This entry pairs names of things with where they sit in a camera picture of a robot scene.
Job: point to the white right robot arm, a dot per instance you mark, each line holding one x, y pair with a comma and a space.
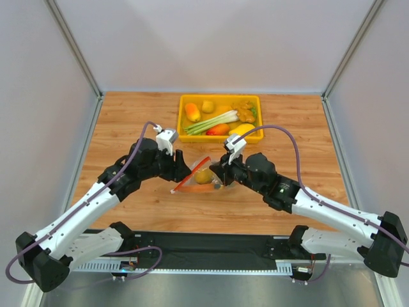
379, 241

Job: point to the aluminium frame post right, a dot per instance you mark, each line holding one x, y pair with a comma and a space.
355, 43

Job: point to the aluminium frame post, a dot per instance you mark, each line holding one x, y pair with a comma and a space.
355, 43
65, 30

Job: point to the red orange fake mango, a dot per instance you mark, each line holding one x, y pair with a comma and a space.
221, 129

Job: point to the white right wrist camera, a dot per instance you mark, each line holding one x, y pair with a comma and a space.
234, 144

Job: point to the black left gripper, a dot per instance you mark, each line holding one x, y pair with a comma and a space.
174, 166

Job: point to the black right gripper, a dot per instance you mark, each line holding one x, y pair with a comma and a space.
227, 173

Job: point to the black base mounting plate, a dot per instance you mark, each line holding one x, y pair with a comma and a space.
212, 252

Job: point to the green fake scallion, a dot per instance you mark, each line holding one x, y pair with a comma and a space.
198, 128

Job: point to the round yellow fake potato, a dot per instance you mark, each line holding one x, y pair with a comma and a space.
207, 107

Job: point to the clear zip top bag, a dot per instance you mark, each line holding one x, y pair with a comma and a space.
201, 164

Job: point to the brown fake ginger root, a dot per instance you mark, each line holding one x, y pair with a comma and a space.
244, 113

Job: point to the aluminium frame post left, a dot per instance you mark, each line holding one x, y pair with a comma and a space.
65, 30

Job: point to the yellow plastic tray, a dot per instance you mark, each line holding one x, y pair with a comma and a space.
222, 104

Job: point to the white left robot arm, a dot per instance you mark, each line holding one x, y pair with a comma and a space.
50, 254

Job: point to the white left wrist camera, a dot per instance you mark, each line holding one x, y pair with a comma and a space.
165, 139

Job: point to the small yellow red mango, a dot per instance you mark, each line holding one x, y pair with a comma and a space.
192, 112

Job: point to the aluminium slotted rail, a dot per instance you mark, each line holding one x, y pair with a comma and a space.
143, 258

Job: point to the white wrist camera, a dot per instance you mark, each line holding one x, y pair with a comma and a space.
234, 144
165, 139

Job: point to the yellow fake mango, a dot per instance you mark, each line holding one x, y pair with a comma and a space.
241, 129

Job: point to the green fake grapes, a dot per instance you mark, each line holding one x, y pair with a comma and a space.
254, 111

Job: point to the yellow fake lemon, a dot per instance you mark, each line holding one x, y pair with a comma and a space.
203, 176

